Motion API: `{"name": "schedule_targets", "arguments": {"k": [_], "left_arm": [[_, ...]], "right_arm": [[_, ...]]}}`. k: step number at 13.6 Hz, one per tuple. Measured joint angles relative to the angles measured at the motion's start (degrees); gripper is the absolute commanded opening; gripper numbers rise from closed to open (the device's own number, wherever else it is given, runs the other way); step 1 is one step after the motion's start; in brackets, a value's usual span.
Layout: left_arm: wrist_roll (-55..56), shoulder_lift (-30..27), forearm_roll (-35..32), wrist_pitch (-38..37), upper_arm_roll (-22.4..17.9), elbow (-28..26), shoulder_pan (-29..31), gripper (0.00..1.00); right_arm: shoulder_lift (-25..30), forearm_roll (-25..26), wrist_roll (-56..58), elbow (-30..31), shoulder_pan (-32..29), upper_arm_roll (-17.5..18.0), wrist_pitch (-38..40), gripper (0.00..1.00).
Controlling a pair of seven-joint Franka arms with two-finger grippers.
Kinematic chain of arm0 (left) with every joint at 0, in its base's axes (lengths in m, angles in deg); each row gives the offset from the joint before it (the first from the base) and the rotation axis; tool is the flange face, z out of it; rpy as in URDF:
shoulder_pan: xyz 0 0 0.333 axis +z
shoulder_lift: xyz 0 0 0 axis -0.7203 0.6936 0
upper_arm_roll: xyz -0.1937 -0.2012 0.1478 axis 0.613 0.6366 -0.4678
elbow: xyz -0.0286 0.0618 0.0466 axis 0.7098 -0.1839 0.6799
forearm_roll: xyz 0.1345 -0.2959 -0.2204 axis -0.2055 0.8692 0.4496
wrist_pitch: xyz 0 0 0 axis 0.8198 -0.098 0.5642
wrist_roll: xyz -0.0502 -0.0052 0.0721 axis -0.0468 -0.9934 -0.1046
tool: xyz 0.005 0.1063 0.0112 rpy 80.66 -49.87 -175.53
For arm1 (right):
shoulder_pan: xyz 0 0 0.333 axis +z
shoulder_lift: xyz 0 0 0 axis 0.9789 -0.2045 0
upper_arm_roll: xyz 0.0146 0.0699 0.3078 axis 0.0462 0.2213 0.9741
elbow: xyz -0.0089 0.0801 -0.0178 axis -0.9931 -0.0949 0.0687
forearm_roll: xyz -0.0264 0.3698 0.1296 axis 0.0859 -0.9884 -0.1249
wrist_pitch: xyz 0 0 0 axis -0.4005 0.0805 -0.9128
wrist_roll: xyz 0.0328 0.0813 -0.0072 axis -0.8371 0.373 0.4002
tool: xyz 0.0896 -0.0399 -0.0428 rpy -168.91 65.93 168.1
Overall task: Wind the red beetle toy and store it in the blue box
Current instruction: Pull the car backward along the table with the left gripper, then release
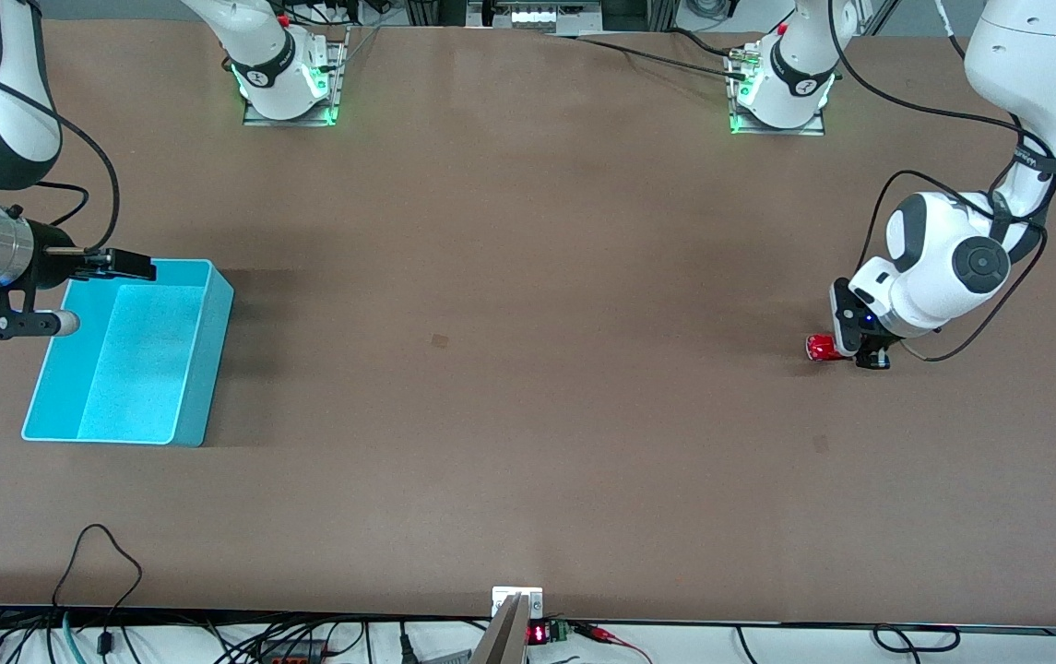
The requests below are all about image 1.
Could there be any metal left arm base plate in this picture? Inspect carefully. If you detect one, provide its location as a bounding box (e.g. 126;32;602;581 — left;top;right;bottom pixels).
726;46;829;137

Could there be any black looped thin cable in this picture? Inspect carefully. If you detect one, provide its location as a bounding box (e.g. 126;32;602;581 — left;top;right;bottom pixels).
51;524;143;639

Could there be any black cable across table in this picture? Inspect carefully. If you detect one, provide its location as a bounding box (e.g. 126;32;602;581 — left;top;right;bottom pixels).
572;28;755;84

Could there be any grey metal background equipment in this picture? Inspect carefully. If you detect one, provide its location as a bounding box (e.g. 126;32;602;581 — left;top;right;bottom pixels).
466;0;604;33

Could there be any blue plastic box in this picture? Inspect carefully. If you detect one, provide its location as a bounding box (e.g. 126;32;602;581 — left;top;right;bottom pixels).
21;259;235;448

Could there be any long black right arm cable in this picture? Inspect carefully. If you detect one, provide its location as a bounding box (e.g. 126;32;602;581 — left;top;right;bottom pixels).
0;59;122;255

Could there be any black coiled floor cable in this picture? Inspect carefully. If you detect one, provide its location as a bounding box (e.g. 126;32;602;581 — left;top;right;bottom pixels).
872;624;962;655

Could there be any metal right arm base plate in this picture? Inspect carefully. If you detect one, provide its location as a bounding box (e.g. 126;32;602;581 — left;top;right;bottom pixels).
242;26;350;128

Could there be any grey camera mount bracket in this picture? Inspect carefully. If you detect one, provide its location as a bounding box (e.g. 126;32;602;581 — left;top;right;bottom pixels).
470;587;545;664

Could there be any red clip lead cable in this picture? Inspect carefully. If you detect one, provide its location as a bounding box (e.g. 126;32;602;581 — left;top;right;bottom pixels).
574;622;654;664

